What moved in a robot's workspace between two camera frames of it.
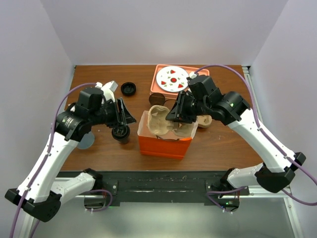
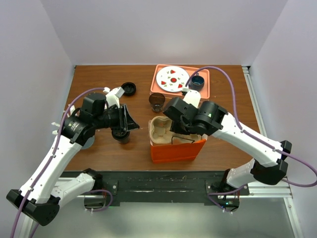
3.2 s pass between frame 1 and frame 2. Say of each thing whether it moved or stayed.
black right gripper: moved
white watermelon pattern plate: stayed
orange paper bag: moved
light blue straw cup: stayed
